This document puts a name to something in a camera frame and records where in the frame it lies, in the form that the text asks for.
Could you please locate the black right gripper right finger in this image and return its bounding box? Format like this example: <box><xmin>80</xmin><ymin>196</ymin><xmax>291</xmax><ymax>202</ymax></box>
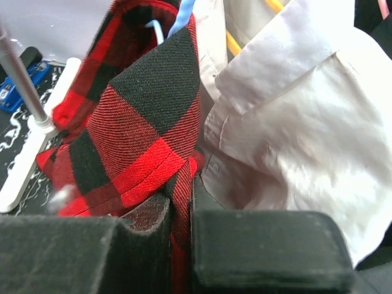
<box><xmin>190</xmin><ymin>178</ymin><xmax>355</xmax><ymax>293</ymax></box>

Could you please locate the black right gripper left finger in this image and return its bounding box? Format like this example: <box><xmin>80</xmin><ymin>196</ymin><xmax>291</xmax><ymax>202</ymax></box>
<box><xmin>1</xmin><ymin>194</ymin><xmax>171</xmax><ymax>293</ymax></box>

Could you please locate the red black plaid shirt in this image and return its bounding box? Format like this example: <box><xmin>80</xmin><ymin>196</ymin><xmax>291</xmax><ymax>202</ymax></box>
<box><xmin>36</xmin><ymin>1</ymin><xmax>204</xmax><ymax>293</ymax></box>

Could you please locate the light blue wire hanger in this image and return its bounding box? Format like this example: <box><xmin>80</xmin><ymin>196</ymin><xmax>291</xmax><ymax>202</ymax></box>
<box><xmin>145</xmin><ymin>0</ymin><xmax>195</xmax><ymax>45</ymax></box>

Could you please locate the white collared shirt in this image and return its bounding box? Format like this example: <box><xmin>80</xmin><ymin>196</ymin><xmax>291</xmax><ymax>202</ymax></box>
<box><xmin>194</xmin><ymin>1</ymin><xmax>391</xmax><ymax>265</ymax></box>

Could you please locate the yellow wooden hanger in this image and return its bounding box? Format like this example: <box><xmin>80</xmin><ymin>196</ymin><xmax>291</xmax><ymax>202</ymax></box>
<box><xmin>224</xmin><ymin>0</ymin><xmax>288</xmax><ymax>58</ymax></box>

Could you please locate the grey shirt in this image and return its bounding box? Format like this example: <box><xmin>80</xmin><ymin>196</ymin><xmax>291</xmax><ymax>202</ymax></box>
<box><xmin>354</xmin><ymin>0</ymin><xmax>391</xmax><ymax>58</ymax></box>

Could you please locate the metal clothes rack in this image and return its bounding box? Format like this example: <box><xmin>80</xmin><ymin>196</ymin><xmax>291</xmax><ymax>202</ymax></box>
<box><xmin>1</xmin><ymin>26</ymin><xmax>81</xmax><ymax>214</ymax></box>

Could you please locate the blue stapler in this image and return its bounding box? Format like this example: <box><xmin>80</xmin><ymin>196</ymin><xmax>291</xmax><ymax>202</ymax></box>
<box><xmin>0</xmin><ymin>45</ymin><xmax>51</xmax><ymax>113</ymax></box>

